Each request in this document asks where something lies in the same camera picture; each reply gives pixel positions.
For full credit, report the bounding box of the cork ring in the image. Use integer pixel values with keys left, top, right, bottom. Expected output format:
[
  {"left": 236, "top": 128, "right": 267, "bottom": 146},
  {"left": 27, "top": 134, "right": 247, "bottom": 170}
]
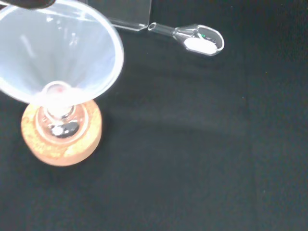
[{"left": 21, "top": 99, "right": 103, "bottom": 167}]

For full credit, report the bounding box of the clear acrylic funnel stand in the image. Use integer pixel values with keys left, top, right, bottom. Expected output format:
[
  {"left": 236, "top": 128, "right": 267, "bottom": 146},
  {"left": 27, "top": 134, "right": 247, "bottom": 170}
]
[{"left": 85, "top": 0, "right": 153, "bottom": 33}]

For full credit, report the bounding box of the round-bottom glass flask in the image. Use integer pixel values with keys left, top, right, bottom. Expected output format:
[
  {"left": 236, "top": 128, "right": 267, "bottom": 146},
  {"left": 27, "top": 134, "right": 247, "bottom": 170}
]
[{"left": 35, "top": 81, "right": 89, "bottom": 145}]

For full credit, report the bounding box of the black cloth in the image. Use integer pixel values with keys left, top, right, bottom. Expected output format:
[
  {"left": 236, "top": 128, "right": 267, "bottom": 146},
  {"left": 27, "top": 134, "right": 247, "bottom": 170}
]
[{"left": 0, "top": 0, "right": 308, "bottom": 231}]

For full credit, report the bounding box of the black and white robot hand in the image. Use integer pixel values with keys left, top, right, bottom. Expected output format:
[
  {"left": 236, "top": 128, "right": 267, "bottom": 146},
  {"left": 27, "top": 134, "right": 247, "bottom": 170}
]
[{"left": 6, "top": 0, "right": 56, "bottom": 10}]

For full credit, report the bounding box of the translucent plastic funnel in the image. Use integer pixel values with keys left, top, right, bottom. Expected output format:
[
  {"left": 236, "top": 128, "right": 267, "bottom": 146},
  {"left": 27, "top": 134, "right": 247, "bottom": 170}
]
[{"left": 0, "top": 3, "right": 125, "bottom": 109}]

